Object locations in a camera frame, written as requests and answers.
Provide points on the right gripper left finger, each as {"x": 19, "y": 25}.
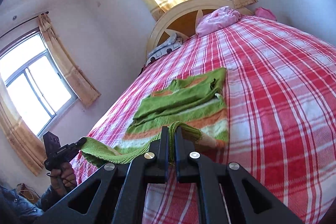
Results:
{"x": 115, "y": 193}

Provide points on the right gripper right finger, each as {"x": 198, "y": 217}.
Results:
{"x": 227, "y": 193}

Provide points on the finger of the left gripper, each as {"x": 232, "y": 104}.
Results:
{"x": 76, "y": 146}

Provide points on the green striped knit sweater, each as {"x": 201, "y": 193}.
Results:
{"x": 196, "y": 104}

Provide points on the person's left hand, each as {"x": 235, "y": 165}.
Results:
{"x": 63, "y": 178}

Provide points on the left yellow curtain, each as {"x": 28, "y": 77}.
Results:
{"x": 75, "y": 77}

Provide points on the left window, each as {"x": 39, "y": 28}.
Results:
{"x": 35, "y": 84}

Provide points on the black curtain rod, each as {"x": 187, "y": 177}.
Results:
{"x": 22, "y": 23}

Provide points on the cream wooden headboard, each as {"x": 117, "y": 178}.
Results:
{"x": 182, "y": 20}

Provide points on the pink pillow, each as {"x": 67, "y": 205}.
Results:
{"x": 217, "y": 20}

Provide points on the pink cloth beside bed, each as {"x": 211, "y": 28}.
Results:
{"x": 265, "y": 13}

